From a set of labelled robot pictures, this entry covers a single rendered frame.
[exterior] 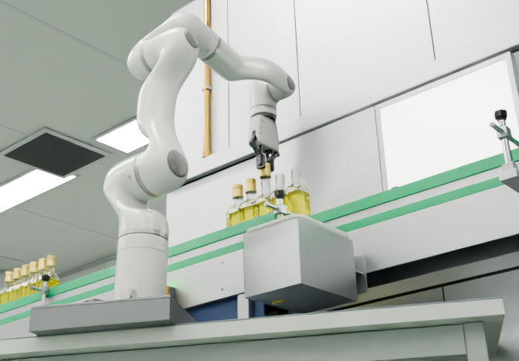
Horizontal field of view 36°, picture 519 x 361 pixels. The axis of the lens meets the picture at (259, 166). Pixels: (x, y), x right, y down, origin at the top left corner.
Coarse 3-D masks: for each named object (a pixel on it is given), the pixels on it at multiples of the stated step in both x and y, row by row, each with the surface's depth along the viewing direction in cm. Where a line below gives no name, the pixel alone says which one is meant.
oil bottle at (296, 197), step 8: (296, 184) 228; (288, 192) 228; (296, 192) 226; (304, 192) 228; (288, 200) 227; (296, 200) 225; (304, 200) 227; (288, 208) 226; (296, 208) 224; (304, 208) 226
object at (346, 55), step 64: (256, 0) 293; (320, 0) 270; (384, 0) 250; (448, 0) 233; (512, 0) 218; (320, 64) 260; (384, 64) 242; (448, 64) 223; (192, 128) 295; (192, 192) 284; (256, 192) 262; (512, 256) 196; (512, 320) 191
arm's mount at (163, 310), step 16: (64, 304) 171; (80, 304) 170; (96, 304) 169; (112, 304) 168; (128, 304) 167; (144, 304) 166; (160, 304) 166; (176, 304) 170; (32, 320) 171; (48, 320) 170; (64, 320) 169; (80, 320) 168; (96, 320) 167; (112, 320) 166; (128, 320) 166; (144, 320) 165; (160, 320) 164; (176, 320) 168; (192, 320) 179
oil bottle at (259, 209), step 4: (260, 196) 235; (264, 196) 234; (268, 196) 234; (256, 200) 236; (260, 200) 234; (264, 200) 233; (268, 200) 233; (256, 204) 235; (260, 204) 234; (256, 208) 234; (260, 208) 233; (264, 208) 232; (268, 208) 232; (256, 212) 234; (260, 212) 233; (264, 212) 232; (268, 212) 231; (256, 216) 233
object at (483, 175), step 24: (456, 168) 191; (480, 168) 187; (384, 192) 204; (408, 192) 199; (432, 192) 194; (456, 192) 189; (312, 216) 217; (336, 216) 212; (360, 216) 207; (384, 216) 201
